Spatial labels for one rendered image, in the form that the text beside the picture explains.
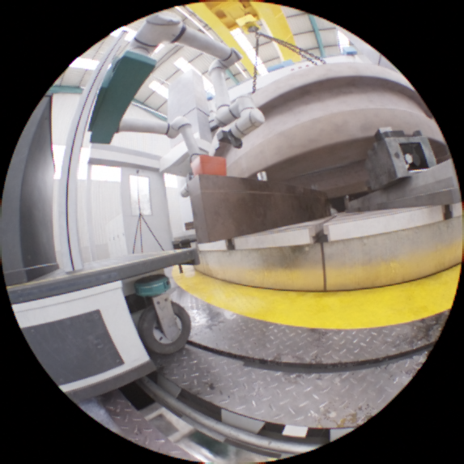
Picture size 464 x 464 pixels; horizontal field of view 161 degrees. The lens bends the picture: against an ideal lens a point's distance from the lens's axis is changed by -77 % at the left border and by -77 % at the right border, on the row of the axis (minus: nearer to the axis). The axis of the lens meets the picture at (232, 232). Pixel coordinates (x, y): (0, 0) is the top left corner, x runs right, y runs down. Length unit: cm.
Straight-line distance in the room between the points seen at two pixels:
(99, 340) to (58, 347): 10
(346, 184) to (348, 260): 517
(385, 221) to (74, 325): 95
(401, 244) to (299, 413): 69
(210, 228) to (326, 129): 113
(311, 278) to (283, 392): 55
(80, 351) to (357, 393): 54
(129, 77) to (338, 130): 134
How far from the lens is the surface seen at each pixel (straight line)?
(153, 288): 46
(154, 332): 53
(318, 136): 140
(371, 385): 43
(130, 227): 380
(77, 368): 43
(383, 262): 79
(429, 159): 117
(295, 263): 81
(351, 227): 71
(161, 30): 94
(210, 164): 99
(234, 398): 42
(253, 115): 80
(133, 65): 83
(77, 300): 37
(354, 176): 582
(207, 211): 86
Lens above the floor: 35
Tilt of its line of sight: level
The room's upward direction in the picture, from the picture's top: 10 degrees counter-clockwise
